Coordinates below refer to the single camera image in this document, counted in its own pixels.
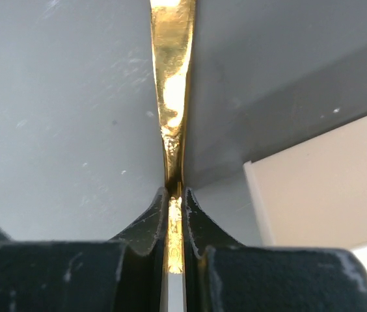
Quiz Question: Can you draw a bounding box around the cream divided utensil box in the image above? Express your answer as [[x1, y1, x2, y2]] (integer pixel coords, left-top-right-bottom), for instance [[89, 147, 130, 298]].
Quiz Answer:
[[242, 105, 367, 293]]

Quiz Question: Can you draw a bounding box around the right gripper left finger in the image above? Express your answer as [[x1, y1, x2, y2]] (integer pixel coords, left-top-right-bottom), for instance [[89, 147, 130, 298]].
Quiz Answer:
[[0, 187, 169, 311]]

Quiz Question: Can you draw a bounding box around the gold butter knife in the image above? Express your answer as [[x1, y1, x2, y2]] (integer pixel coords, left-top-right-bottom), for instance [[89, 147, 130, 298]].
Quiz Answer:
[[150, 1, 196, 274]]

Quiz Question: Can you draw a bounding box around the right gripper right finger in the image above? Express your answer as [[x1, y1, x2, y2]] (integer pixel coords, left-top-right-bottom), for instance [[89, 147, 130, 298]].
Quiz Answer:
[[182, 188, 367, 311]]

